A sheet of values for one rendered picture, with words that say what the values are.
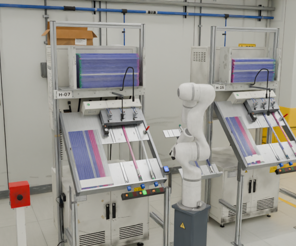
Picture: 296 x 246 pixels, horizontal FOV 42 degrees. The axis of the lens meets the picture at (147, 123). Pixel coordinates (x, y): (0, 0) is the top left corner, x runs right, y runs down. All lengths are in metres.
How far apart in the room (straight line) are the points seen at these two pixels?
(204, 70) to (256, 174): 1.13
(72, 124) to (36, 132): 1.57
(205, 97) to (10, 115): 2.73
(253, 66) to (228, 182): 1.12
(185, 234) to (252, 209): 1.56
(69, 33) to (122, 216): 1.59
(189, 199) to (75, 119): 1.16
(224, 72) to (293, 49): 2.03
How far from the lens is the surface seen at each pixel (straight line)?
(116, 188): 2.87
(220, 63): 3.80
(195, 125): 2.37
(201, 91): 2.32
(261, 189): 4.04
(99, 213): 3.25
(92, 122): 3.15
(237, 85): 3.81
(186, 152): 2.42
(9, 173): 4.71
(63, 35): 3.39
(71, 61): 3.08
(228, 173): 3.73
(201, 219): 2.60
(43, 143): 4.68
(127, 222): 3.37
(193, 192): 2.51
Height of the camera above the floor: 1.72
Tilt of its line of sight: 11 degrees down
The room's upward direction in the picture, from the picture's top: straight up
